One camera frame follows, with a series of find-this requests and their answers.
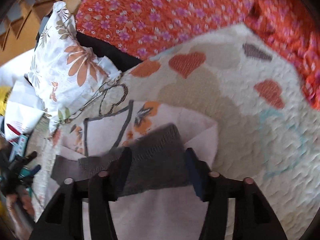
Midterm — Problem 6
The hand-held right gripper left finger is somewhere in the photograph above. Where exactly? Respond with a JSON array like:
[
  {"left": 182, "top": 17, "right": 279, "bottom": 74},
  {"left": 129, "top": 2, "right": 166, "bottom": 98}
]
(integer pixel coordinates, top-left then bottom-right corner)
[{"left": 29, "top": 147, "right": 132, "bottom": 240}]

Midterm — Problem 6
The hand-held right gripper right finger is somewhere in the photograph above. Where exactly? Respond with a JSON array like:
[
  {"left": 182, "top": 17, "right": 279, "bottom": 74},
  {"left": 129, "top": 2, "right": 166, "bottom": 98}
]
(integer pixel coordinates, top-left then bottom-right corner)
[{"left": 184, "top": 147, "right": 288, "bottom": 240}]

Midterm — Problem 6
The pale pink flower-embroidered cardigan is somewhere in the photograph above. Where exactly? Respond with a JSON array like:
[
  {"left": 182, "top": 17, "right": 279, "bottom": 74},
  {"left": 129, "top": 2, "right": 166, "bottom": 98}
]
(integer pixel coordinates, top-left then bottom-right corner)
[{"left": 51, "top": 100, "right": 219, "bottom": 240}]

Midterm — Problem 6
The person's left hand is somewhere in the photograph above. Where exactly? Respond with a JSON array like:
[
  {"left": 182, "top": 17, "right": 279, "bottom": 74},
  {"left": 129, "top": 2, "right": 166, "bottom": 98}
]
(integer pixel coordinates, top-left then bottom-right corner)
[{"left": 7, "top": 185, "right": 35, "bottom": 218}]

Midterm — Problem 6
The white paper bag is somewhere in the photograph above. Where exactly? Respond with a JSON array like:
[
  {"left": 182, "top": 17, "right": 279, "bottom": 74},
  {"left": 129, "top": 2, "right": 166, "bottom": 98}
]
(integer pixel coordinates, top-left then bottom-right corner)
[{"left": 4, "top": 81, "right": 45, "bottom": 142}]

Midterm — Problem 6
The cream quilted heart bedspread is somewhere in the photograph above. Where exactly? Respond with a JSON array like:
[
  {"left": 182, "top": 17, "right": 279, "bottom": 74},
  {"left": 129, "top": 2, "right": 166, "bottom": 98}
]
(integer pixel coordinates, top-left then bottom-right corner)
[{"left": 30, "top": 24, "right": 320, "bottom": 240}]

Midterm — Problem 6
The yellow plastic bag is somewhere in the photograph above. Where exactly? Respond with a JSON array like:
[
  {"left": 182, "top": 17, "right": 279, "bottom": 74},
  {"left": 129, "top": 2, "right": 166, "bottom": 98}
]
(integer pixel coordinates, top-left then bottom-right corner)
[{"left": 0, "top": 85, "right": 12, "bottom": 117}]

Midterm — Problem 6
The white floral pillow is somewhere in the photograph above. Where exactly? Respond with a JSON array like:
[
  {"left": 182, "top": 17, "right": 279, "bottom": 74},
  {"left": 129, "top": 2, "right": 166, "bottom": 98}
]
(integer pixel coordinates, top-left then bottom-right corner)
[{"left": 27, "top": 1, "right": 123, "bottom": 133}]

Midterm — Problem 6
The black cloth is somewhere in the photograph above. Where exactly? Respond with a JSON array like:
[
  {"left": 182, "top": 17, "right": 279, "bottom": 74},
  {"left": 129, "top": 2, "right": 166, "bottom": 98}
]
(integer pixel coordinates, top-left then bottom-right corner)
[{"left": 75, "top": 31, "right": 144, "bottom": 73}]

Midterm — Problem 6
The wooden furniture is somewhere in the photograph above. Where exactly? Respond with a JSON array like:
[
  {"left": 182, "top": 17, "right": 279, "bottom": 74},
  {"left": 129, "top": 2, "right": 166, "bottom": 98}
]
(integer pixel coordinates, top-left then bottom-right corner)
[{"left": 0, "top": 0, "right": 88, "bottom": 67}]

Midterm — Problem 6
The orange floral cloth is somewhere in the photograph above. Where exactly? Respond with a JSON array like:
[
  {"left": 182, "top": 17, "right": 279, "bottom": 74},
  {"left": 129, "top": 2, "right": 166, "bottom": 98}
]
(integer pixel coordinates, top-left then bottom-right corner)
[{"left": 75, "top": 0, "right": 320, "bottom": 110}]

